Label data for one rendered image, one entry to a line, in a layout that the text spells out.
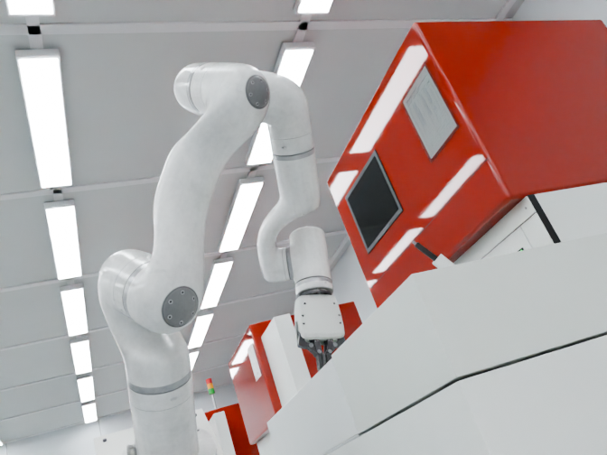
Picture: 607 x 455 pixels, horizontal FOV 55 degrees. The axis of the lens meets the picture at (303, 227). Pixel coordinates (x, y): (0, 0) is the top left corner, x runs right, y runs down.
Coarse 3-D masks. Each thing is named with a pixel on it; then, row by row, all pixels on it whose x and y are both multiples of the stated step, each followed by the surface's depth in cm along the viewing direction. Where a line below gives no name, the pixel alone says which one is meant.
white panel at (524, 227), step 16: (528, 208) 141; (496, 224) 152; (512, 224) 147; (528, 224) 142; (544, 224) 138; (480, 240) 159; (496, 240) 153; (512, 240) 148; (528, 240) 143; (544, 240) 138; (560, 240) 137; (464, 256) 166; (480, 256) 160
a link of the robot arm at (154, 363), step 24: (120, 264) 104; (120, 288) 101; (120, 312) 106; (120, 336) 107; (144, 336) 108; (168, 336) 109; (144, 360) 104; (168, 360) 105; (144, 384) 105; (168, 384) 105
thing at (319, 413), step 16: (320, 384) 114; (336, 384) 107; (304, 400) 123; (320, 400) 115; (336, 400) 108; (288, 416) 135; (304, 416) 125; (320, 416) 116; (336, 416) 109; (352, 416) 102; (272, 432) 149; (288, 432) 136; (304, 432) 126; (320, 432) 118; (336, 432) 110; (352, 432) 103; (288, 448) 138; (304, 448) 128; (320, 448) 119
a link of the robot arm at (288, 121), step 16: (192, 64) 109; (176, 80) 110; (272, 80) 113; (288, 80) 115; (176, 96) 111; (272, 96) 113; (288, 96) 114; (304, 96) 118; (192, 112) 111; (272, 112) 114; (288, 112) 115; (304, 112) 117; (272, 128) 118; (288, 128) 117; (304, 128) 118; (272, 144) 120; (288, 144) 118; (304, 144) 119
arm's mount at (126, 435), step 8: (200, 416) 129; (200, 424) 126; (208, 424) 126; (120, 432) 124; (128, 432) 124; (96, 440) 122; (104, 440) 122; (112, 440) 122; (120, 440) 122; (128, 440) 122; (216, 440) 121; (96, 448) 120; (104, 448) 120; (112, 448) 120; (120, 448) 120
